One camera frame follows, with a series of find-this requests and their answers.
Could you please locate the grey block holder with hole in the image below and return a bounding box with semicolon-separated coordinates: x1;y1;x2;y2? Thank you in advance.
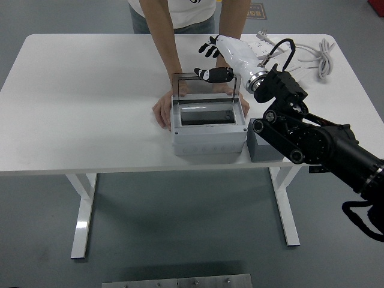
246;118;286;163

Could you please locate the white power cord with plug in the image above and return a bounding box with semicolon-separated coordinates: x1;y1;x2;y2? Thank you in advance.
256;28;336;80

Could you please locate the red crate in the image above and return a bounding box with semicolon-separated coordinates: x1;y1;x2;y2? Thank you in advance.
368;0;384;17

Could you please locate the brown floor sign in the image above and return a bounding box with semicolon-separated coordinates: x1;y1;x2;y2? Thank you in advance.
244;2;268;21

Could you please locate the white table leg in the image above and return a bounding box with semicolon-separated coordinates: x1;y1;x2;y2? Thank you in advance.
65;173;98;259
268;166;302;247

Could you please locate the grey metal plate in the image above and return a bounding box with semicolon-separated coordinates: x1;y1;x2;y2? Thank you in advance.
101;273;253;288

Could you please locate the person's right hand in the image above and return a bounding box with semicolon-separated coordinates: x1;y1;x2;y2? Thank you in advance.
152;89;175;130

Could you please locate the grey plastic junction box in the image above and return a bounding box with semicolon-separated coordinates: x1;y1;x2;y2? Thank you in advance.
170;95;248;156

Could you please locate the white power strip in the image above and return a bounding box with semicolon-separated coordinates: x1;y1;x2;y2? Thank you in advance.
248;41;285;58

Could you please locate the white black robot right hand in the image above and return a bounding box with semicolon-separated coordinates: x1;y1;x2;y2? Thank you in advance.
193;35;269;91

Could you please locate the person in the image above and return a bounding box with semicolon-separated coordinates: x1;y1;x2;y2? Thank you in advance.
128;0;217;34

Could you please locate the white switch panel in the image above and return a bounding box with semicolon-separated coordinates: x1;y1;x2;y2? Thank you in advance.
284;64;311;84

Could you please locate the clear hinged box lid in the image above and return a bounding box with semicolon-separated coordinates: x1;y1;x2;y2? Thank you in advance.
172;71;242;101

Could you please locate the person's left hand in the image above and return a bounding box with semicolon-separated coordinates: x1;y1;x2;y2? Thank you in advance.
209;83;251;118

